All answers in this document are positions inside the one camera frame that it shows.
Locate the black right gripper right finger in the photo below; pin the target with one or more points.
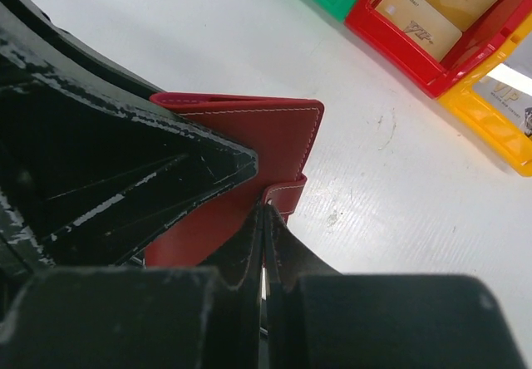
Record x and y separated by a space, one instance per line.
319 318

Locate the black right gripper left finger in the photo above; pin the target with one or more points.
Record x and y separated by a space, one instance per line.
206 316

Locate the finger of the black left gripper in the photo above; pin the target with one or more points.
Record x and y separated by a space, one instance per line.
91 170

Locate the red leather card holder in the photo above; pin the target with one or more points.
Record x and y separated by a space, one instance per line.
281 131

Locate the silver VIP card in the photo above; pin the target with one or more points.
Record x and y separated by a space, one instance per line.
508 90

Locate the gold VIP card lower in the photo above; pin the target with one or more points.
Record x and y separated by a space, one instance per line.
423 24

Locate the yellow plastic bin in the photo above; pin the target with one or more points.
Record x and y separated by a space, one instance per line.
489 124

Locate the red plastic bin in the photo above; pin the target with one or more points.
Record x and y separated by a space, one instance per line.
434 77

